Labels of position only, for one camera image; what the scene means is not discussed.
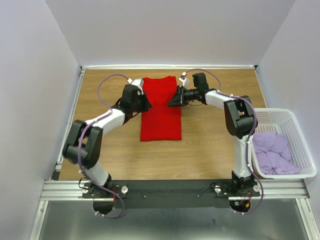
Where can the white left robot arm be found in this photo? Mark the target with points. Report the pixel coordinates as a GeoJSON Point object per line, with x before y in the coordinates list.
{"type": "Point", "coordinates": [84, 140]}

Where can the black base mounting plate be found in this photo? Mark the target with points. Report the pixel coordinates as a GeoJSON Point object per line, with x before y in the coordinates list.
{"type": "Point", "coordinates": [167, 194]}

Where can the lavender t-shirt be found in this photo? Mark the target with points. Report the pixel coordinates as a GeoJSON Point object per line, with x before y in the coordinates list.
{"type": "Point", "coordinates": [273, 154]}

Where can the red t-shirt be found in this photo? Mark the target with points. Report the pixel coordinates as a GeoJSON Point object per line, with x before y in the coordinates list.
{"type": "Point", "coordinates": [161, 122]}

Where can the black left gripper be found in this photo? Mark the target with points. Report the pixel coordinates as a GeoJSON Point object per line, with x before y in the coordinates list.
{"type": "Point", "coordinates": [147, 105]}

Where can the aluminium frame rail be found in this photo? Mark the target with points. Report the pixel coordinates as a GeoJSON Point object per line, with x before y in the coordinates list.
{"type": "Point", "coordinates": [68, 190]}

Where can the white plastic laundry basket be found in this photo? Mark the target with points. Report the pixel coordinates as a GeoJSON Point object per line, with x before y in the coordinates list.
{"type": "Point", "coordinates": [283, 121]}

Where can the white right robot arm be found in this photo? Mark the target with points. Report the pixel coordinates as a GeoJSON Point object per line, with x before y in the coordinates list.
{"type": "Point", "coordinates": [241, 122]}

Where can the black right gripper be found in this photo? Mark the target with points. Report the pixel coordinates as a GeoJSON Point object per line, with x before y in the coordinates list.
{"type": "Point", "coordinates": [178, 99]}

